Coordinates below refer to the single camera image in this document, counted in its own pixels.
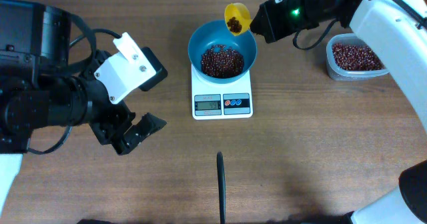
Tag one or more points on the red adzuki beans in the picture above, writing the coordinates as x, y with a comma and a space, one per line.
356, 58

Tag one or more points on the white digital kitchen scale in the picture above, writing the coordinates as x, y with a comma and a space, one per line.
210, 101

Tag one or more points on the blue-grey plastic bowl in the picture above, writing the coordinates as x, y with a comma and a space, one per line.
215, 33

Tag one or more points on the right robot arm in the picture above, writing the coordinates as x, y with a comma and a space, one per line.
396, 31

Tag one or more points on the adzuki beans in bowl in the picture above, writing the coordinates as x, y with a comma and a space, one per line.
222, 62

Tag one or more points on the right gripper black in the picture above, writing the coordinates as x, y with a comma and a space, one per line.
269, 23

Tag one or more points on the adzuki beans in scoop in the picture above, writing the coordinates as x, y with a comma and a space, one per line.
234, 25

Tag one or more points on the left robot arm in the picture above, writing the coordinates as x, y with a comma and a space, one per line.
53, 74

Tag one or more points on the yellow plastic scoop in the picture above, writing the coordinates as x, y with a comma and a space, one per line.
241, 12

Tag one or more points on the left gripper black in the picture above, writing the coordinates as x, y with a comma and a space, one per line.
111, 125

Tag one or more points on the clear plastic food container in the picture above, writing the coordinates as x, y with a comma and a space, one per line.
339, 74

